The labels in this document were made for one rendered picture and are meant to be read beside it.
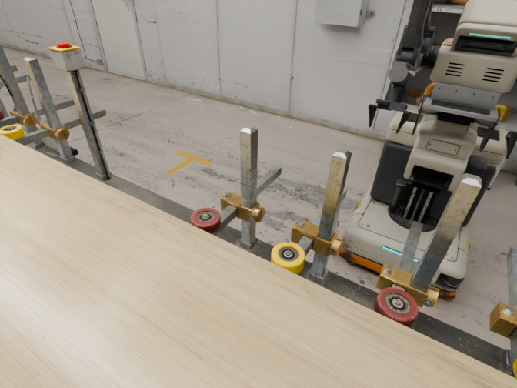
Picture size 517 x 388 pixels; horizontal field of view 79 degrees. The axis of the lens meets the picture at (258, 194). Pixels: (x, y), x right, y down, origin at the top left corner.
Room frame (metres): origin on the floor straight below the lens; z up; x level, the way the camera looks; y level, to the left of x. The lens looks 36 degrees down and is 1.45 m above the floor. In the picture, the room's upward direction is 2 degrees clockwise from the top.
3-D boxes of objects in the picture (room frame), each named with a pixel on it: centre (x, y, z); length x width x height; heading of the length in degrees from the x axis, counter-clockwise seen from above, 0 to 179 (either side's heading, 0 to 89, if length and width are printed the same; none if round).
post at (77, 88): (1.13, 0.66, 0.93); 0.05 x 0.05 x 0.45; 59
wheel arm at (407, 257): (0.56, -0.39, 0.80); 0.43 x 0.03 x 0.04; 149
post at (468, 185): (0.50, -0.40, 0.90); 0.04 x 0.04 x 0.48; 59
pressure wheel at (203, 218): (0.65, 0.14, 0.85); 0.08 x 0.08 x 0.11
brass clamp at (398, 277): (0.51, -0.38, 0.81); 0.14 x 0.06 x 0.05; 59
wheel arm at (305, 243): (0.69, -0.17, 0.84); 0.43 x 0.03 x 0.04; 149
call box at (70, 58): (1.13, 0.67, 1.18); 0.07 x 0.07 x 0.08; 59
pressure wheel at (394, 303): (0.39, -0.29, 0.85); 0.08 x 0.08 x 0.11
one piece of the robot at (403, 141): (1.53, -0.96, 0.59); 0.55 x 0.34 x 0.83; 59
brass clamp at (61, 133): (1.28, 0.91, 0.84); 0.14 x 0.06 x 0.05; 59
